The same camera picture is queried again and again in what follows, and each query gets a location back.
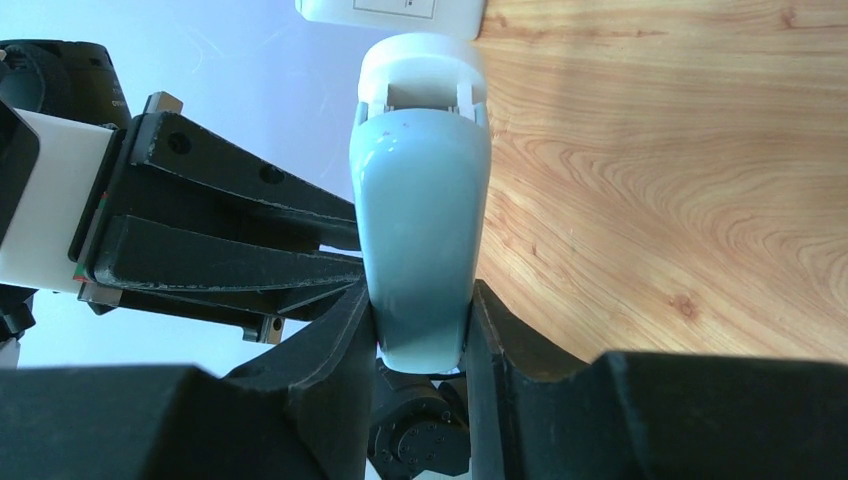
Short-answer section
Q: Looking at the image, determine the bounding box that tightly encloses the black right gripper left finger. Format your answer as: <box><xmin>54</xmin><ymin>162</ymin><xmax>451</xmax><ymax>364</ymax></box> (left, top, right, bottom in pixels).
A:
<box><xmin>1</xmin><ymin>282</ymin><xmax>376</xmax><ymax>479</ymax></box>

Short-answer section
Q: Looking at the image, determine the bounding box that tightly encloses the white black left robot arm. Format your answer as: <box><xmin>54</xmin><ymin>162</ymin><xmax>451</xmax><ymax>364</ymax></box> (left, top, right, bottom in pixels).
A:
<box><xmin>1</xmin><ymin>40</ymin><xmax>364</xmax><ymax>333</ymax></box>

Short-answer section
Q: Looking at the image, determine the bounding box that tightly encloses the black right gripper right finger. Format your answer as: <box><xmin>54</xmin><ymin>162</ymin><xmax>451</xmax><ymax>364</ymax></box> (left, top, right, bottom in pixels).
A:
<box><xmin>465</xmin><ymin>281</ymin><xmax>847</xmax><ymax>479</ymax></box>

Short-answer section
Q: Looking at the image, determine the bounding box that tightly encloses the white plastic bottle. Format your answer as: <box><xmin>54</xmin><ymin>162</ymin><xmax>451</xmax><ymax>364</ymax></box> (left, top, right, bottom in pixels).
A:
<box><xmin>294</xmin><ymin>0</ymin><xmax>487</xmax><ymax>40</ymax></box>

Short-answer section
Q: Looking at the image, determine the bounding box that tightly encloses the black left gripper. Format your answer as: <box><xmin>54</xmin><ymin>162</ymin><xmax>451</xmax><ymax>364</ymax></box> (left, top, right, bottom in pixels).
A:
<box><xmin>0</xmin><ymin>99</ymin><xmax>366</xmax><ymax>323</ymax></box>

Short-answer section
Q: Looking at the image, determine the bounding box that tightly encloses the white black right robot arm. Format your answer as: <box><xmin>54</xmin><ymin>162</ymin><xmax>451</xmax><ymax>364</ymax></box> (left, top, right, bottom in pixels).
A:
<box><xmin>1</xmin><ymin>282</ymin><xmax>847</xmax><ymax>479</ymax></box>

